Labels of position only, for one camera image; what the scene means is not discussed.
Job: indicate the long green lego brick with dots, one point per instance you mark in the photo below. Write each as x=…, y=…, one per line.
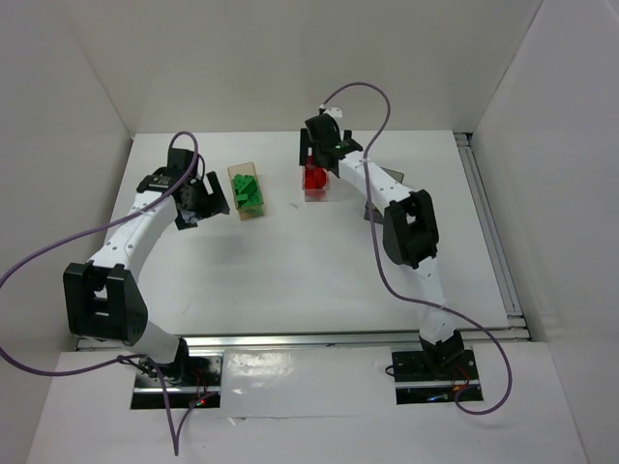
x=247, y=192

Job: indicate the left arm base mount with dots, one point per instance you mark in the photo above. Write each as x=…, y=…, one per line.
x=199, y=386

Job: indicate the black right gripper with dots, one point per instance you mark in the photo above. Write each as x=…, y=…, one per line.
x=306, y=155

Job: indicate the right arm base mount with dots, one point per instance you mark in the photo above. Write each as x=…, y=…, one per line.
x=416, y=383

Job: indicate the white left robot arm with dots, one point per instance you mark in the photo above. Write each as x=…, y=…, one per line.
x=102, y=296

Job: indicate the brown tinted plastic container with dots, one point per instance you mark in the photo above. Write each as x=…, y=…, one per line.
x=246, y=168

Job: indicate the red flower lego brick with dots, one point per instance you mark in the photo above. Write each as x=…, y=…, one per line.
x=315, y=178

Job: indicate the aluminium front rail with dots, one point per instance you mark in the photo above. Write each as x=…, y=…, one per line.
x=301, y=340

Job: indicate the smoky grey plastic container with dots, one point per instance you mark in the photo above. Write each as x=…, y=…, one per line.
x=376, y=210

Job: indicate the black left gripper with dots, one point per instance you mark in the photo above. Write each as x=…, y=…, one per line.
x=204, y=202

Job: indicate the clear plastic container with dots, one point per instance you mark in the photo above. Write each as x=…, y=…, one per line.
x=317, y=195

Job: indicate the aluminium side rail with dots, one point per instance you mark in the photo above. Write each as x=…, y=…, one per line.
x=517, y=326

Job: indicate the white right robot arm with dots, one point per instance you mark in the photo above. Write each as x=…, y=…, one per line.
x=410, y=234

